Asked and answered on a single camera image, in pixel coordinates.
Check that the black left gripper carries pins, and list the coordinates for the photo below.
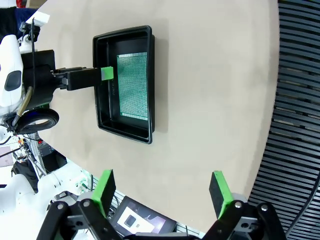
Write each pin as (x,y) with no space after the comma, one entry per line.
(37,75)

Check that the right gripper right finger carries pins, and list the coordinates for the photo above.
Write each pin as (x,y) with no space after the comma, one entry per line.
(222,197)

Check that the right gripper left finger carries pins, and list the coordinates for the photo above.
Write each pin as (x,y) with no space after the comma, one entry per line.
(102,195)

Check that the black ESD tray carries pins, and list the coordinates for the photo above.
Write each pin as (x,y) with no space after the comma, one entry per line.
(110,112)

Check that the green perforated circuit board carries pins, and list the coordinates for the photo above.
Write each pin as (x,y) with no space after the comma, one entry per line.
(132,87)

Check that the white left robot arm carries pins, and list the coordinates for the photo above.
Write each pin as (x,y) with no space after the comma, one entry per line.
(10,57)

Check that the small black display screen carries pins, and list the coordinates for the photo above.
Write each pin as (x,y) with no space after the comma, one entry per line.
(150,220)

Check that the black control box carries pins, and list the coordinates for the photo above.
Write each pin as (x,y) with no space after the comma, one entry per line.
(52,160)

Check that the black slotted board rack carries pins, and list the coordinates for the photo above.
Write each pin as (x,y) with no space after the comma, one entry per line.
(295,100)

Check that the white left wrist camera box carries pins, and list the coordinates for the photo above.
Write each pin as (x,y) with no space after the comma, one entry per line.
(42,18)

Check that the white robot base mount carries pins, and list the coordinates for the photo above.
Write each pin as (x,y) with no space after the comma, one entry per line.
(22,190)

